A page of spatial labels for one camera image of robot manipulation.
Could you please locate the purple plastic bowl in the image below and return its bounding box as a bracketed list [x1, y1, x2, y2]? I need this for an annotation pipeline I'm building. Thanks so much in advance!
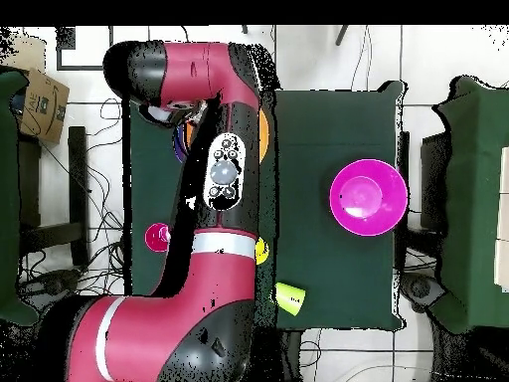
[172, 123, 189, 164]

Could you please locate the large orange plastic bowl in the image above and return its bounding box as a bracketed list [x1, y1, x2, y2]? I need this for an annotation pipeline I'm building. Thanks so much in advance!
[185, 108, 270, 164]

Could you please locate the yellow plastic cup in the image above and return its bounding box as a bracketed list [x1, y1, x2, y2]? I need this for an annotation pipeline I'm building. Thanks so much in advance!
[254, 237, 270, 267]

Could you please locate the green plastic cup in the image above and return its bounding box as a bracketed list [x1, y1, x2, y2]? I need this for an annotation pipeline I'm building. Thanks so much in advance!
[272, 282, 306, 316]

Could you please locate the black computer tower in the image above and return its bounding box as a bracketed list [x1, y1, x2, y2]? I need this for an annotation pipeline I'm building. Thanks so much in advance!
[420, 131, 452, 234]

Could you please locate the red plastic cup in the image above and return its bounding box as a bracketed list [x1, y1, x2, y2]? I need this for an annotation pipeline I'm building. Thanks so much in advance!
[143, 222, 172, 254]

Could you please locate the printed cardboard box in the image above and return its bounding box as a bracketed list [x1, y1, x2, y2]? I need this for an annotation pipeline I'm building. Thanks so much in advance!
[18, 68, 72, 145]

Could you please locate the dark green tablecloth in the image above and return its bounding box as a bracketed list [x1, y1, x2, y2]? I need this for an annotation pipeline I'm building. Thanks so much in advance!
[120, 78, 407, 331]

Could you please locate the plain cardboard box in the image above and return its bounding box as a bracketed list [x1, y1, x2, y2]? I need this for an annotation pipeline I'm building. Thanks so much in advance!
[0, 31, 49, 75]

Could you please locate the green cloth covered side table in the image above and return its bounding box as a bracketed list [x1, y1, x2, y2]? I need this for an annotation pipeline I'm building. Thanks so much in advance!
[0, 70, 41, 328]
[431, 75, 509, 335]

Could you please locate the large pink plastic bowl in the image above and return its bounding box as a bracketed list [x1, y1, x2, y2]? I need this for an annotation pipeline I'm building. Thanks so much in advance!
[328, 158, 410, 238]

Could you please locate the dark wooden stool frame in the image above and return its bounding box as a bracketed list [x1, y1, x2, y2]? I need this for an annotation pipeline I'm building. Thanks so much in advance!
[17, 125, 90, 268]
[397, 130, 411, 273]

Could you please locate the black square frame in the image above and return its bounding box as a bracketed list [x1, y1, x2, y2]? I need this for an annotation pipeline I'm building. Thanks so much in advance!
[56, 26, 115, 72]

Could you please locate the tangle of cables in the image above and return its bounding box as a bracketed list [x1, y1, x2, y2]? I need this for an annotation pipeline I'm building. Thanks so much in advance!
[17, 96, 134, 297]

